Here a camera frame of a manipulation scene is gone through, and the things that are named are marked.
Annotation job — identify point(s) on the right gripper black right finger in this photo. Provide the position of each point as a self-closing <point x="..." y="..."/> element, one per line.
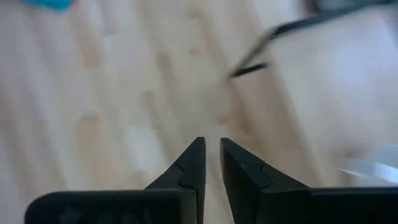
<point x="264" y="199"/>

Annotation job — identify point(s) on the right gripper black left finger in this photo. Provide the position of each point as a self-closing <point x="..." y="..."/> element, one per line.
<point x="174" y="205"/>

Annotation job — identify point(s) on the wooden shelf board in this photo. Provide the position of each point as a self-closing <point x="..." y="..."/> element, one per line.
<point x="326" y="93"/>

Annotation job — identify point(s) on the teal folded cloth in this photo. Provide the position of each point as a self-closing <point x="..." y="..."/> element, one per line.
<point x="49" y="3"/>

